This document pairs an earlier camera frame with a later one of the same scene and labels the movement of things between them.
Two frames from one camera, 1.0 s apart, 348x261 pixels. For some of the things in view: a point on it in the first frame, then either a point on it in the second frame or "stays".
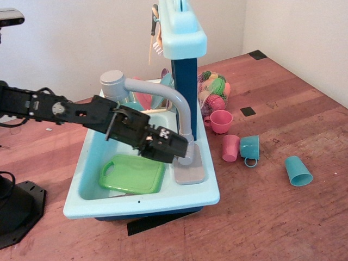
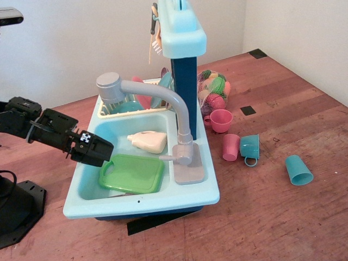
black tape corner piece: (257, 55) stays
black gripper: (131, 126) → (53, 129)
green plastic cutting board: (133, 173) stays
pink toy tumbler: (230, 146) stays
